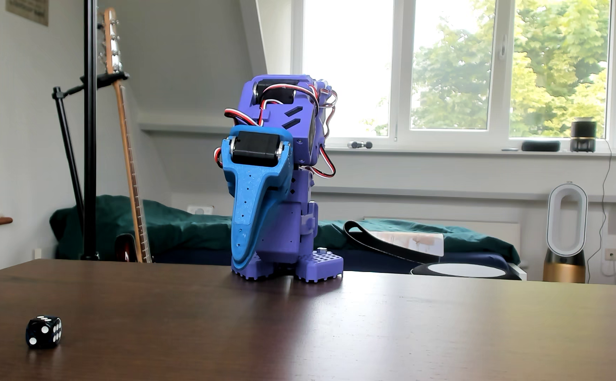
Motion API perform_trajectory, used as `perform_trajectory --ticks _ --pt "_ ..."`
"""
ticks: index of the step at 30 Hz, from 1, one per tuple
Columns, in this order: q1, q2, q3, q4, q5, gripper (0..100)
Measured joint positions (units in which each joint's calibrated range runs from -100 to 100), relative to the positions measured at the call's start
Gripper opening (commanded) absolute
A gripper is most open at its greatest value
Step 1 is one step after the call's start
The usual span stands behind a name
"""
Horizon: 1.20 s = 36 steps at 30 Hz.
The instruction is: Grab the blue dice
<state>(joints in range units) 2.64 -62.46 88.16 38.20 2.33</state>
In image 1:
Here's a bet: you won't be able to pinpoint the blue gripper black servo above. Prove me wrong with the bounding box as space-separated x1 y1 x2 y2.
221 125 294 270

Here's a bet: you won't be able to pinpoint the dark blue white-dotted dice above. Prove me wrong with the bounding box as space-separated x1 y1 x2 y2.
25 316 63 349

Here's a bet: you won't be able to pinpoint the wooden-neck electric guitar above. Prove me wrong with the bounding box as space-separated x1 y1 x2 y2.
100 7 153 264

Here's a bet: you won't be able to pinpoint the black vertical stand pole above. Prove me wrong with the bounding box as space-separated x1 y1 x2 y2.
79 0 101 261

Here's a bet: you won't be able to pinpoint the black guitar stand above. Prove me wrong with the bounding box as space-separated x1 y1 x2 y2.
51 71 130 234

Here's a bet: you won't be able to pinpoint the round black white tray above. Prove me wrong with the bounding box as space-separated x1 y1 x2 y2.
410 261 521 280

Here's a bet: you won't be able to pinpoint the black flat oval speaker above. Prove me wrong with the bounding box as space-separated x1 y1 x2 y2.
521 140 561 152

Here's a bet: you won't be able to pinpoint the white gold bladeless fan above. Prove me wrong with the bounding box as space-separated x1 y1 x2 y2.
542 182 589 283

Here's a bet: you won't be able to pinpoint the black cylindrical speaker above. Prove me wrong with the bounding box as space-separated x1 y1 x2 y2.
570 117 598 153

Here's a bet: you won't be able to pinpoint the red white black servo wires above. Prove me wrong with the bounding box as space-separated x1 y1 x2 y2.
213 83 338 180

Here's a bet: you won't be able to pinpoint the black curved strap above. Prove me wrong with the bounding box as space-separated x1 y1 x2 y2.
343 220 442 264

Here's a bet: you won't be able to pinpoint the white window frame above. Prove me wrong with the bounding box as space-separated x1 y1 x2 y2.
290 0 616 154

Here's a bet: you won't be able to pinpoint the framed wall picture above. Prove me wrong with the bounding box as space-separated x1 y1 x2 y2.
5 0 50 27

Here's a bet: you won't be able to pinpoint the thin dark power cable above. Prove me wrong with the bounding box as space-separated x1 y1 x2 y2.
585 140 614 271

